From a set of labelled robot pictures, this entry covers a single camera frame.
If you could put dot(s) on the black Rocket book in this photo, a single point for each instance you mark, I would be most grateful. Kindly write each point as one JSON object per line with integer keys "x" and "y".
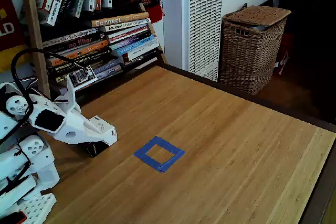
{"x": 63, "y": 68}

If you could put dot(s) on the black no filter book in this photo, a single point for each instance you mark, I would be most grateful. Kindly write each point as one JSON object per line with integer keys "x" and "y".
{"x": 78, "y": 42}

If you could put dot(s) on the wooden ladder bookshelf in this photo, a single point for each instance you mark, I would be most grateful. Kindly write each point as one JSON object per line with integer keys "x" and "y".
{"x": 35, "y": 37}

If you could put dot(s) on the white Modern Romance book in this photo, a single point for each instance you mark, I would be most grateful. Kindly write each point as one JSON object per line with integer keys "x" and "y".
{"x": 131, "y": 23}

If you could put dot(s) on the red and yellow banner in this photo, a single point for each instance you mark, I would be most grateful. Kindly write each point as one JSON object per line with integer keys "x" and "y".
{"x": 10, "y": 11}

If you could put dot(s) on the dark purple book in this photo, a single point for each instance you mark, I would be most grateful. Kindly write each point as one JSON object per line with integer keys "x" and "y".
{"x": 131, "y": 41}

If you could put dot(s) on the white book red stripes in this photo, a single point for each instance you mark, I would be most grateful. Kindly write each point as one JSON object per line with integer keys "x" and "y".
{"x": 126, "y": 32}

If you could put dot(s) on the red black table clamp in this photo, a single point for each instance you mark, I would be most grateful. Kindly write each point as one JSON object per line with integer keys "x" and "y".
{"x": 13, "y": 218}

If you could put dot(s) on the black and white servo box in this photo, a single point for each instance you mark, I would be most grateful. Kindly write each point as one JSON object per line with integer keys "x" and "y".
{"x": 95, "y": 150}

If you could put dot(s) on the light blue book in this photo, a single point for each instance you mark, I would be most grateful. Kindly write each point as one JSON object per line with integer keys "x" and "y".
{"x": 136, "y": 45}

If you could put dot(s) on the brown wicker laundry basket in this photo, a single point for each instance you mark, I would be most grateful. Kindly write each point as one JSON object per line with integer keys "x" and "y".
{"x": 246, "y": 51}

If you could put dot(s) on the tan Connect book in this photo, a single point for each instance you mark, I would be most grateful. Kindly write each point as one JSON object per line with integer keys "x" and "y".
{"x": 126, "y": 18}

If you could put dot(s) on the blue tape square target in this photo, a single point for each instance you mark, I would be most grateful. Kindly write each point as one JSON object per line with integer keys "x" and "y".
{"x": 140, "y": 153}

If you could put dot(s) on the red bag white print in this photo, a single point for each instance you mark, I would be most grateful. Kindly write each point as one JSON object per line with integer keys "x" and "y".
{"x": 284, "y": 58}

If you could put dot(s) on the white louvred heater panel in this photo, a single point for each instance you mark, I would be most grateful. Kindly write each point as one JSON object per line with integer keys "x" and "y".
{"x": 204, "y": 24}

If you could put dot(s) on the white thin-lettered book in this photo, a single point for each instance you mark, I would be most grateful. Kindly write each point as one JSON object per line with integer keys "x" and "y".
{"x": 68, "y": 36}

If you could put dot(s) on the wrist camera board white mount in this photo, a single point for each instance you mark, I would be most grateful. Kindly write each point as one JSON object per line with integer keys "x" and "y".
{"x": 71, "y": 95}

